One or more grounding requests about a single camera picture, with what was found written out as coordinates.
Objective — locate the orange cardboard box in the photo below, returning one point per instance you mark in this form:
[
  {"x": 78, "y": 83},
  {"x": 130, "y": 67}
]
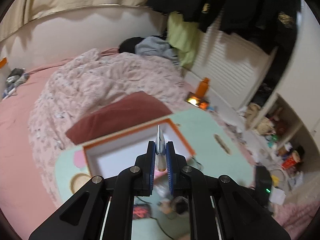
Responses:
[{"x": 108, "y": 157}]

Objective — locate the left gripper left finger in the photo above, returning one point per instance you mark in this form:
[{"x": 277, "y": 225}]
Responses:
[{"x": 146, "y": 163}]

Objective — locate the black garment on bed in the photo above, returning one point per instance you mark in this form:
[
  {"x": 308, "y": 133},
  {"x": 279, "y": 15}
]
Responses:
[{"x": 128, "y": 46}]

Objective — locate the light green garment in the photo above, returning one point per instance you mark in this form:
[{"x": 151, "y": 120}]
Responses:
[{"x": 184, "y": 37}]

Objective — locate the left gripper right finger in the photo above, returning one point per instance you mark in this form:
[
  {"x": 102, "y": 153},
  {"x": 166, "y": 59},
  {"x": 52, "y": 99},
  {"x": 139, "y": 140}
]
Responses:
[{"x": 175, "y": 163}]

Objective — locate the grey blue garment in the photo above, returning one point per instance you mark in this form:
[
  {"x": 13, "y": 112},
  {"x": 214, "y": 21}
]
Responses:
[{"x": 155, "y": 46}]

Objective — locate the dark red pillow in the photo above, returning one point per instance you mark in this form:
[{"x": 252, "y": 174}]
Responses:
[{"x": 132, "y": 110}]

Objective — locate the orange bottle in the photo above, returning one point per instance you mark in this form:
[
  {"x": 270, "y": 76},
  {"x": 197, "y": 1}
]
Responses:
[{"x": 202, "y": 88}]

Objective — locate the pink floral blanket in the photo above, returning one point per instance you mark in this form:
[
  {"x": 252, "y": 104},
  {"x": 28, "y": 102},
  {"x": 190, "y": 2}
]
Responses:
[{"x": 86, "y": 84}]

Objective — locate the white tube yellow cap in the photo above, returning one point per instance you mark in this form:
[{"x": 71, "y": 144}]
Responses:
[{"x": 161, "y": 163}]

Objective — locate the dark case red emblem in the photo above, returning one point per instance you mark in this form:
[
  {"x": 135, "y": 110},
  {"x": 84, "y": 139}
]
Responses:
[{"x": 141, "y": 211}]

